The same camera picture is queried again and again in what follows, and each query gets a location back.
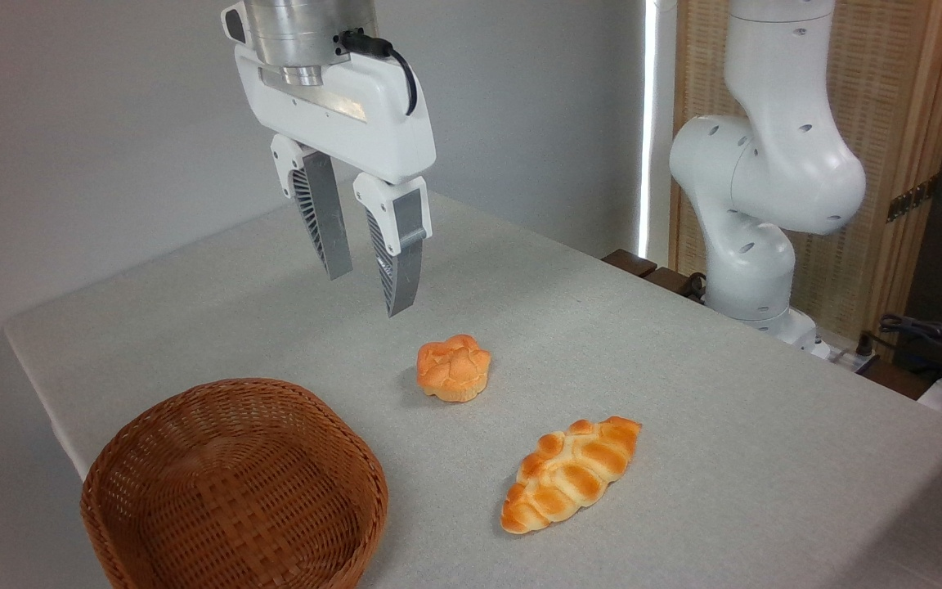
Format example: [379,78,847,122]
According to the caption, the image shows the metal screen hinge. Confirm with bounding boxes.
[886,175,940,224]

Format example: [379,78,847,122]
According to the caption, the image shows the white power strip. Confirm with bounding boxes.
[813,340,881,374]

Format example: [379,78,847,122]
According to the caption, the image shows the wooden woven folding screen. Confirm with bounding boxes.
[671,0,942,346]

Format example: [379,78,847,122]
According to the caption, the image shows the brown wicker basket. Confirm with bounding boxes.
[80,377,389,589]

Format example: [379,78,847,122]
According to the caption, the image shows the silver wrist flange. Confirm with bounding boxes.
[222,0,379,88]

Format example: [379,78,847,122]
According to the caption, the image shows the round flower-shaped bread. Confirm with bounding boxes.
[416,334,492,403]

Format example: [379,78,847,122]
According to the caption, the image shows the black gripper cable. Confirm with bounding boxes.
[339,29,419,117]

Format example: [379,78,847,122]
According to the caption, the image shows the dark wooden block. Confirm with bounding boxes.
[602,249,658,279]
[643,266,707,305]

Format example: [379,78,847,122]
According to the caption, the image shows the grey tablecloth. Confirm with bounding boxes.
[3,184,942,589]

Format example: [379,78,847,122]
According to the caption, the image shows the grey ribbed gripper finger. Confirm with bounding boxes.
[352,173,433,318]
[270,134,354,281]

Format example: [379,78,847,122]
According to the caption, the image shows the long braided bread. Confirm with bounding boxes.
[500,416,643,536]

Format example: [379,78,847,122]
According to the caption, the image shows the bundle of black cables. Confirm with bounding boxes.
[857,314,942,387]

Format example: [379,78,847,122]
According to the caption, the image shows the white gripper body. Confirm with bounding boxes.
[233,33,437,186]

